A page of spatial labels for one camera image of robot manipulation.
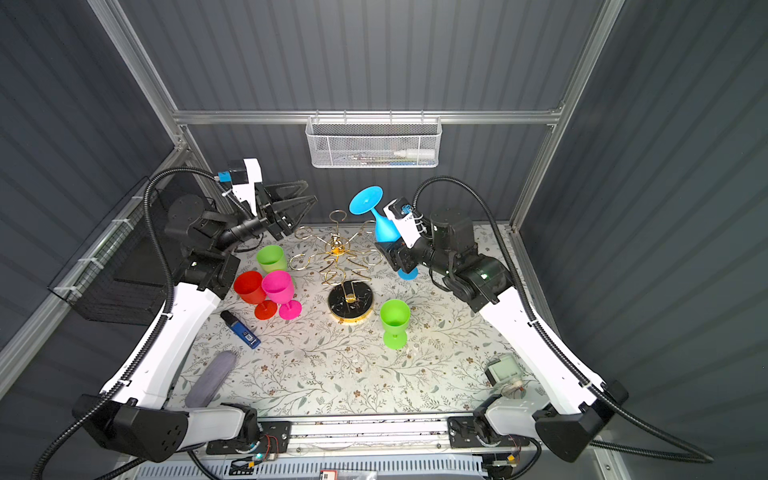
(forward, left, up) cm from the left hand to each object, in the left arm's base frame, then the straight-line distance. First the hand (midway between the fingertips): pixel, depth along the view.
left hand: (312, 191), depth 56 cm
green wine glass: (+17, +22, -39) cm, 48 cm away
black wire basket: (-1, +48, -22) cm, 52 cm away
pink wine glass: (+4, +17, -36) cm, 40 cm away
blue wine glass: (+15, -22, -50) cm, 57 cm away
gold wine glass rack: (+7, -3, -48) cm, 49 cm away
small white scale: (-20, -44, -46) cm, 67 cm away
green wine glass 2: (-4, -16, -43) cm, 46 cm away
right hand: (-1, -16, -12) cm, 20 cm away
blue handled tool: (-1, +32, -52) cm, 61 cm away
